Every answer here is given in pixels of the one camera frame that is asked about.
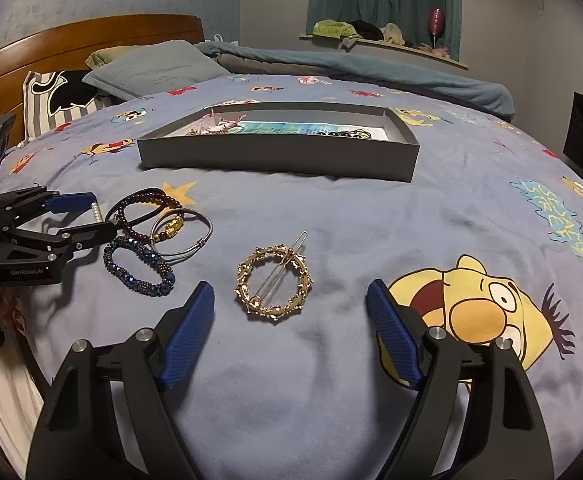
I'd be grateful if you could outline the green cloth on sill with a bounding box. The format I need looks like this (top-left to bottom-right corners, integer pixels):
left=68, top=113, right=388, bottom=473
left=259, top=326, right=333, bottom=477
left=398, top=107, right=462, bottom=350
left=312, top=20, right=360, bottom=40

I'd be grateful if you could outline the wooden headboard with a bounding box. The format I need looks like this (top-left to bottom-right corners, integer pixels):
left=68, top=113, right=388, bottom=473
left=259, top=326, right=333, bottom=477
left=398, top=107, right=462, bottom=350
left=0, top=14, right=205, bottom=146

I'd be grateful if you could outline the beige cloth on sill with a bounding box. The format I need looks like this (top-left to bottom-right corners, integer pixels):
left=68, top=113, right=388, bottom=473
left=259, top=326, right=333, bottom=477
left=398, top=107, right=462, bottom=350
left=380, top=23, right=405, bottom=47

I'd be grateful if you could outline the striped black white pillow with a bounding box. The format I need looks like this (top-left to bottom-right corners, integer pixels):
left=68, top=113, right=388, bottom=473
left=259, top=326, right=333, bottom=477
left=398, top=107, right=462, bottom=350
left=22, top=70, right=114, bottom=142

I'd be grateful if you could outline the pink cord tassel bracelet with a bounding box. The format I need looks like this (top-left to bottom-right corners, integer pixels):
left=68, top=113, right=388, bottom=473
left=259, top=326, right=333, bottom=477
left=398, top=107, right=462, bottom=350
left=185, top=112, right=248, bottom=137

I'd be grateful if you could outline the pearl bar hair clip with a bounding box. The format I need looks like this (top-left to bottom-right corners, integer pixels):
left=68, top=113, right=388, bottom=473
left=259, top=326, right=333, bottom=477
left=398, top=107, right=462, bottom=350
left=91, top=202, right=104, bottom=223

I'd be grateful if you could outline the black cloth on sill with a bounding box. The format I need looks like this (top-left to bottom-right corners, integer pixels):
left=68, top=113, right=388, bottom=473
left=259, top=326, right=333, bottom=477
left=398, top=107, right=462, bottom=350
left=351, top=20, right=384, bottom=41

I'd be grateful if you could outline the gold wreath hair clip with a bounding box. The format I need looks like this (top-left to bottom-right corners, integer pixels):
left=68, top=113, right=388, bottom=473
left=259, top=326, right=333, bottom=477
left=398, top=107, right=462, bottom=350
left=234, top=231, right=313, bottom=323

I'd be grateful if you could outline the left hand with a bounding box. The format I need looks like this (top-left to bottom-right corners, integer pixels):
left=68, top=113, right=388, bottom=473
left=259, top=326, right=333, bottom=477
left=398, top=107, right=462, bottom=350
left=0, top=288, right=26, bottom=334

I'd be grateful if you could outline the teal folded blanket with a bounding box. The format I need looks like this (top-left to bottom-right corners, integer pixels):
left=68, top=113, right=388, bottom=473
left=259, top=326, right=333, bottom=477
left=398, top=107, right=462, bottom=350
left=196, top=41, right=515, bottom=120

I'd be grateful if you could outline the blue cartoon bedspread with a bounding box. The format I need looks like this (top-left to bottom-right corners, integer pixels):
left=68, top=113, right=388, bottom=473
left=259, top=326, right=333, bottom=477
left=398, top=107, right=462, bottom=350
left=0, top=76, right=583, bottom=479

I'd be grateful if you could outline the blue crystal bead bracelet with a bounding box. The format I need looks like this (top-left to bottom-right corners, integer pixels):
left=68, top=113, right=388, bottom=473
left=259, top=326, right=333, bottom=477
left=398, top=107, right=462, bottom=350
left=103, top=235, right=177, bottom=298

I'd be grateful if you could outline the grey blue pillow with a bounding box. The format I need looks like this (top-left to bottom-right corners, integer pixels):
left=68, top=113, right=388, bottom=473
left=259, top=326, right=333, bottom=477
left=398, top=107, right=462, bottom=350
left=82, top=40, right=230, bottom=101

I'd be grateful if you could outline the grey shallow cardboard box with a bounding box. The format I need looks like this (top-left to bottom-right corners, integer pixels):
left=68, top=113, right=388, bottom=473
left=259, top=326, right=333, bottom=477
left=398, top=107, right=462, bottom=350
left=138, top=102, right=419, bottom=182

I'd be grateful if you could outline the green gold bangle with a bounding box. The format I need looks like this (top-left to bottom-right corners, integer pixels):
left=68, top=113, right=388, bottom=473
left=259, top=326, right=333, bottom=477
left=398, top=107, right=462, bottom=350
left=338, top=129, right=372, bottom=140

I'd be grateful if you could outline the wooden window sill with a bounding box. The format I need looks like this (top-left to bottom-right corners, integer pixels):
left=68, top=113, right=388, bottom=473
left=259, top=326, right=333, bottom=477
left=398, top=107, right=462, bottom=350
left=298, top=35, right=469, bottom=70

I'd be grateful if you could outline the dark red bead bracelet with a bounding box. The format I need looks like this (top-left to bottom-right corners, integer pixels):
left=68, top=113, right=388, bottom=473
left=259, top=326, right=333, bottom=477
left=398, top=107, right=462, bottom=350
left=105, top=186, right=183, bottom=246

